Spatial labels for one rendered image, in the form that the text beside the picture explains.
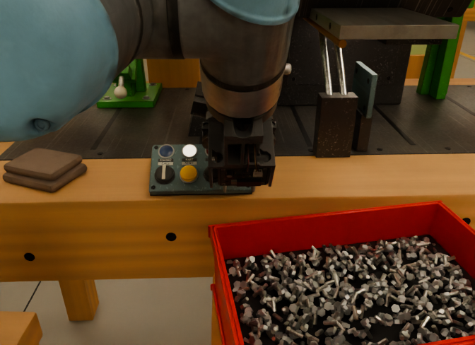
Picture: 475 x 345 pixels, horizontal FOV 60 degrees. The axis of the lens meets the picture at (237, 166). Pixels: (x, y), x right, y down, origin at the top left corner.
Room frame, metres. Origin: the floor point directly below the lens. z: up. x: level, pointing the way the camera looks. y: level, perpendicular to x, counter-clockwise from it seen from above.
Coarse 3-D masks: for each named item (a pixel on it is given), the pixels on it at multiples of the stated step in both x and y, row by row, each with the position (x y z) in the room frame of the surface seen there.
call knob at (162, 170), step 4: (160, 168) 0.52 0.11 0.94; (164, 168) 0.52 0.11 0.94; (168, 168) 0.52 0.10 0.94; (156, 172) 0.52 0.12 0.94; (160, 172) 0.52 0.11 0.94; (164, 172) 0.52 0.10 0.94; (168, 172) 0.52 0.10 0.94; (172, 172) 0.52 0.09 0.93; (156, 176) 0.51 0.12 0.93; (160, 176) 0.51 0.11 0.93; (164, 176) 0.51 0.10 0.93; (168, 176) 0.51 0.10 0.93; (172, 176) 0.52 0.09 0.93; (160, 180) 0.51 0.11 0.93; (164, 180) 0.51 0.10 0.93; (168, 180) 0.51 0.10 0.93
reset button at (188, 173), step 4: (184, 168) 0.52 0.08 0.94; (188, 168) 0.52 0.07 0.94; (192, 168) 0.52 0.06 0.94; (180, 172) 0.52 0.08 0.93; (184, 172) 0.52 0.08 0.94; (188, 172) 0.52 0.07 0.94; (192, 172) 0.52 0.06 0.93; (196, 172) 0.52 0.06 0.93; (184, 176) 0.51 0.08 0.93; (188, 176) 0.51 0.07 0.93; (192, 176) 0.51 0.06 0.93; (196, 176) 0.52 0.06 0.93; (184, 180) 0.51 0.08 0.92; (188, 180) 0.51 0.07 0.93
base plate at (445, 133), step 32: (160, 96) 0.98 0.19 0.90; (192, 96) 0.98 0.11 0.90; (416, 96) 0.98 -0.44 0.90; (448, 96) 0.98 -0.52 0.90; (64, 128) 0.77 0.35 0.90; (96, 128) 0.77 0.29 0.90; (128, 128) 0.77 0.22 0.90; (160, 128) 0.77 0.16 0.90; (288, 128) 0.77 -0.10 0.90; (384, 128) 0.77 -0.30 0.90; (416, 128) 0.77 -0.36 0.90; (448, 128) 0.77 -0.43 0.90
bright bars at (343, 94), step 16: (320, 48) 0.72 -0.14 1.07; (336, 48) 0.72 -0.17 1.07; (336, 64) 0.70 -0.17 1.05; (320, 96) 0.64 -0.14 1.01; (336, 96) 0.64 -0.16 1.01; (352, 96) 0.64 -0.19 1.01; (320, 112) 0.64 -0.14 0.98; (336, 112) 0.64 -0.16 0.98; (352, 112) 0.64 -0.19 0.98; (320, 128) 0.64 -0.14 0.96; (336, 128) 0.64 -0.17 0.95; (352, 128) 0.64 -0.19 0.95; (320, 144) 0.64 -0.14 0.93; (336, 144) 0.64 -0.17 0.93
